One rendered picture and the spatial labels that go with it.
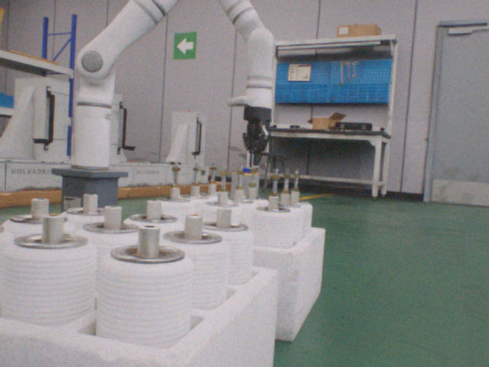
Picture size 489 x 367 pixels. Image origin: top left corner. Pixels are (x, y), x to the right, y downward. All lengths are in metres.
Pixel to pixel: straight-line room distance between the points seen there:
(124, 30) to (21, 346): 0.96
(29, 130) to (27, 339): 2.84
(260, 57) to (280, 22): 5.41
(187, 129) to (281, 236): 3.79
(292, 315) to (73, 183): 0.68
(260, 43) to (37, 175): 2.15
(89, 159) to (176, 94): 5.94
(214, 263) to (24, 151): 2.77
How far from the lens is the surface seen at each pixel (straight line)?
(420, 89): 6.00
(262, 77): 1.24
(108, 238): 0.60
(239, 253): 0.67
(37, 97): 3.31
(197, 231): 0.58
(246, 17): 1.28
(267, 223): 0.96
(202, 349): 0.46
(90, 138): 1.30
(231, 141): 6.63
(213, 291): 0.57
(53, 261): 0.51
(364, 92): 5.96
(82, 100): 1.31
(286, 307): 0.95
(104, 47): 1.31
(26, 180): 3.08
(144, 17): 1.32
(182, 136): 4.67
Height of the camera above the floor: 0.36
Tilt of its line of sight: 3 degrees down
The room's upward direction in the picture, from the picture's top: 4 degrees clockwise
